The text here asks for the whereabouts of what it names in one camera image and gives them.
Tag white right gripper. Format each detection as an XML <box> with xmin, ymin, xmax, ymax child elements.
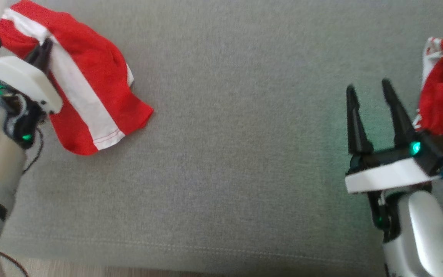
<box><xmin>345</xmin><ymin>78</ymin><xmax>443</xmax><ymax>231</ymax></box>

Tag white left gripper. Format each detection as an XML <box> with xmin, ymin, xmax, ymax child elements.
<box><xmin>0</xmin><ymin>38</ymin><xmax>64</xmax><ymax>150</ymax></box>

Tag red shorts with white stripe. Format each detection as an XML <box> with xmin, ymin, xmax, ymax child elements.
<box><xmin>0</xmin><ymin>0</ymin><xmax>154</xmax><ymax>156</ymax></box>

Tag grey sofa seat cushion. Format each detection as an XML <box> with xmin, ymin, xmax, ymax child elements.
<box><xmin>0</xmin><ymin>0</ymin><xmax>443</xmax><ymax>276</ymax></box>

